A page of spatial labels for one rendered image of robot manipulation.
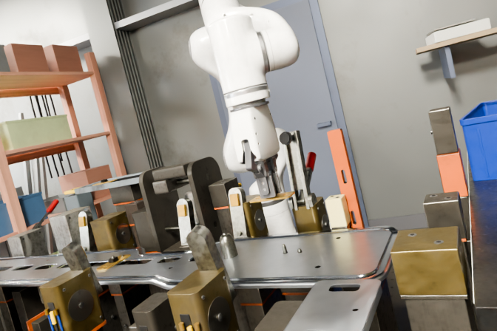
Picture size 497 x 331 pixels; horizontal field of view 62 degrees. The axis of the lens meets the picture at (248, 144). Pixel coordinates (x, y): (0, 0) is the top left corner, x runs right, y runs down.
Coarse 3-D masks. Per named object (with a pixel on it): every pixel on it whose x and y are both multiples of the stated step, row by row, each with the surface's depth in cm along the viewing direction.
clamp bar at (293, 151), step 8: (280, 136) 90; (288, 136) 89; (296, 136) 91; (288, 144) 90; (296, 144) 91; (288, 152) 93; (296, 152) 92; (288, 160) 92; (296, 160) 92; (304, 160) 92; (288, 168) 92; (296, 168) 92; (304, 168) 91; (296, 176) 92; (304, 176) 91; (296, 184) 92; (304, 184) 90; (296, 192) 92; (304, 192) 90; (296, 200) 91; (296, 208) 92
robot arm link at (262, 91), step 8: (248, 88) 73; (256, 88) 74; (264, 88) 75; (224, 96) 77; (232, 96) 74; (240, 96) 74; (248, 96) 74; (256, 96) 74; (264, 96) 75; (232, 104) 75; (240, 104) 75; (248, 104) 75
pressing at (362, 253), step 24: (240, 240) 95; (264, 240) 91; (288, 240) 87; (312, 240) 83; (336, 240) 80; (360, 240) 77; (384, 240) 74; (0, 264) 133; (24, 264) 124; (48, 264) 117; (144, 264) 95; (168, 264) 91; (192, 264) 87; (240, 264) 80; (264, 264) 77; (288, 264) 74; (312, 264) 71; (336, 264) 69; (360, 264) 67; (384, 264) 65; (168, 288) 79; (240, 288) 72
